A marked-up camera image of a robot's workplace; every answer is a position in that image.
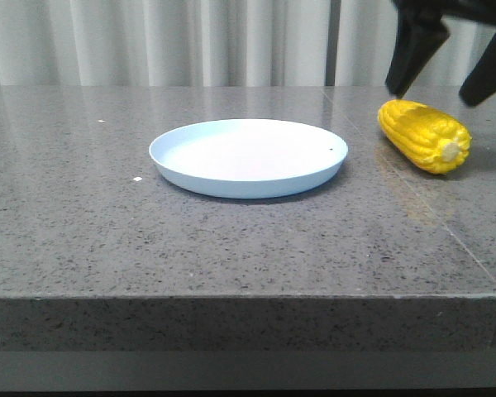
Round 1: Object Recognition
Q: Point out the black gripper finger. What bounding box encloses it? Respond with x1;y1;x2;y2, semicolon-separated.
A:
460;32;496;107
385;1;450;98

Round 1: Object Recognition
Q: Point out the yellow plastic corn cob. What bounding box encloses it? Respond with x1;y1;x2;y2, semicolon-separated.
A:
377;99;472;175

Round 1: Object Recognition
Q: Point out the light blue round plate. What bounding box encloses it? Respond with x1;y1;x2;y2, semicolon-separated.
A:
149;119;348;199

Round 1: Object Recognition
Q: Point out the white pleated curtain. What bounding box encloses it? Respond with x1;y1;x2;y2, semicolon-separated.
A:
0;0;496;88

